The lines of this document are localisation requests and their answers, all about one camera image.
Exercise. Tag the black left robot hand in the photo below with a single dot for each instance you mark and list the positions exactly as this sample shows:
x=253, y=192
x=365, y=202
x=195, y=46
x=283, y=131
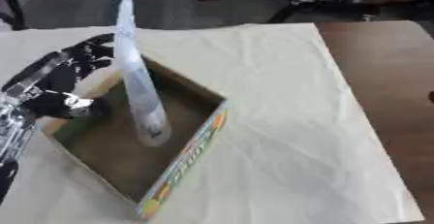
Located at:
x=56, y=79

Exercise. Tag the clear plastic bottle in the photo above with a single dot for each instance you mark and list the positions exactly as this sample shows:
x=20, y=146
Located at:
x=138, y=92

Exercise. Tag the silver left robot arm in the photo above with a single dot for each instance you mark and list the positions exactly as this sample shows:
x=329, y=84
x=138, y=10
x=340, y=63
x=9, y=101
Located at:
x=12, y=131

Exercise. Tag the cardboard box with colourful print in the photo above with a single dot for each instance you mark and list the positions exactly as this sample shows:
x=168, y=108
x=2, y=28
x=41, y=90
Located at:
x=130, y=156

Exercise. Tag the black chair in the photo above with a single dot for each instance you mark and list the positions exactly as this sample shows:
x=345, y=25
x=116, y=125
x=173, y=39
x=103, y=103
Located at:
x=12, y=11

